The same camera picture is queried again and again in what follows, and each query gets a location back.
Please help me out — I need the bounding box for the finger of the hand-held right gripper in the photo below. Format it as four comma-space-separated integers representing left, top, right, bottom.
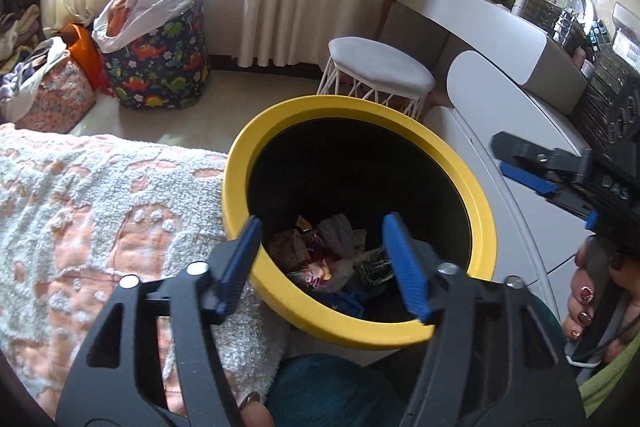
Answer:
500, 161, 561, 198
491, 132, 593, 178

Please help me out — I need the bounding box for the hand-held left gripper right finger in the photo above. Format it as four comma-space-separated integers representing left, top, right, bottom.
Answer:
381, 213, 586, 427

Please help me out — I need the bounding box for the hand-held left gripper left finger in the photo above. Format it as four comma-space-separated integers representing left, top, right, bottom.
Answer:
55, 215, 264, 427

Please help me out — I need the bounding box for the yellow rimmed black trash bin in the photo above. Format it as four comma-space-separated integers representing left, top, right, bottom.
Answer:
221, 95, 496, 350

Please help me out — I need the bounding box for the person's right hand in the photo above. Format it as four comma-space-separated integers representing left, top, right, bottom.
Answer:
562, 237, 598, 344

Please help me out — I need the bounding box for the person's left hand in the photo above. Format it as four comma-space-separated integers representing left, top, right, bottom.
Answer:
239, 391, 275, 427

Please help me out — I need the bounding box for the cosmetics organizer rack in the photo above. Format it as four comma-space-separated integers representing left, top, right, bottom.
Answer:
525, 0, 640, 148

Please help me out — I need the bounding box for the white vanity desk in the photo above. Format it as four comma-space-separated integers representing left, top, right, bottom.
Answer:
385, 0, 640, 278

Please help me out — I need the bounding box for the dark teal cloth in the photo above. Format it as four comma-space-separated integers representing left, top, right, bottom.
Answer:
267, 352, 401, 427

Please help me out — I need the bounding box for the dinosaur print laundry basket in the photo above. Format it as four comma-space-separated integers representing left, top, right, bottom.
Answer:
100, 0, 211, 110

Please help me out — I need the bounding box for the pink floral fabric bag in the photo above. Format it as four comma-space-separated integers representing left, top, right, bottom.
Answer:
15, 57, 97, 135

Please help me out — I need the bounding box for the orange shopping bag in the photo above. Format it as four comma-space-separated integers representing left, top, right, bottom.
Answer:
60, 23, 113, 96

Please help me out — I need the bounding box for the white bag of orange clothes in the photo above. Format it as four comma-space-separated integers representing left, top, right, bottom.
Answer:
92, 0, 202, 54

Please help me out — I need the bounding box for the pile of clothes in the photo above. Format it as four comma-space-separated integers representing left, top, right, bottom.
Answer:
0, 0, 43, 78

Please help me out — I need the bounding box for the white wire stool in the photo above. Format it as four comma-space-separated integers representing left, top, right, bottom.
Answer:
317, 37, 436, 120

